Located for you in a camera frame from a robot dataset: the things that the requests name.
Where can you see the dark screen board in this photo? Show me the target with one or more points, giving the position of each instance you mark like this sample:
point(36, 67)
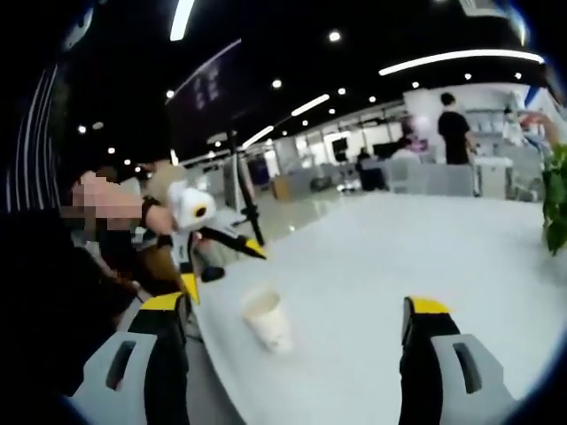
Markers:
point(204, 97)

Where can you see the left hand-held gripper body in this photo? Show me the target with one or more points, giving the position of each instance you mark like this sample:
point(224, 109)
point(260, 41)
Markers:
point(195, 208)

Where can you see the green potted plant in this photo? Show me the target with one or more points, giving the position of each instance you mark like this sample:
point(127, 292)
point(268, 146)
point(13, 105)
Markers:
point(556, 203)

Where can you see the small black object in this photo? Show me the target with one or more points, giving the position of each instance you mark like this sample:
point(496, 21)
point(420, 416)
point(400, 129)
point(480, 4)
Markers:
point(212, 274)

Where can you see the person's left hand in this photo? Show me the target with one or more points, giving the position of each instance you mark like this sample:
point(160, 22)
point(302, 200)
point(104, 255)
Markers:
point(159, 219)

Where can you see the white table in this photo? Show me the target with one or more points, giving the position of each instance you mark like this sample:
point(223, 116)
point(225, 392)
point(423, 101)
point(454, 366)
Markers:
point(376, 257)

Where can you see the grey desk partition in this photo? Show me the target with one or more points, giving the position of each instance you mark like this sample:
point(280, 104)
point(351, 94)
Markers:
point(421, 177)

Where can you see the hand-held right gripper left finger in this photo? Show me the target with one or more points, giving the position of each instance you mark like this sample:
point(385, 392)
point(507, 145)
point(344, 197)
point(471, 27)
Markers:
point(168, 376)

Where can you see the round ceiling spotlights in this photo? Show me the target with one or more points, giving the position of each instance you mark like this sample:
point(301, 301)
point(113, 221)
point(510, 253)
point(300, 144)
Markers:
point(335, 35)

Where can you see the white paper cup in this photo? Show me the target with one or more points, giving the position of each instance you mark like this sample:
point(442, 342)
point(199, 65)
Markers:
point(268, 319)

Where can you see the black stand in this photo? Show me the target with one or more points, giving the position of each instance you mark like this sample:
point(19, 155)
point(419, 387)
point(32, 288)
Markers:
point(246, 195)

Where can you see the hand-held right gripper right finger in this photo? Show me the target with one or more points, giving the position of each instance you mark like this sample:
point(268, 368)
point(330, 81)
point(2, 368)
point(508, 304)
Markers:
point(421, 376)

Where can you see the operator in dark clothes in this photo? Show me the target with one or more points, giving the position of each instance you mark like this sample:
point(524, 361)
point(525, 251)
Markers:
point(35, 288)

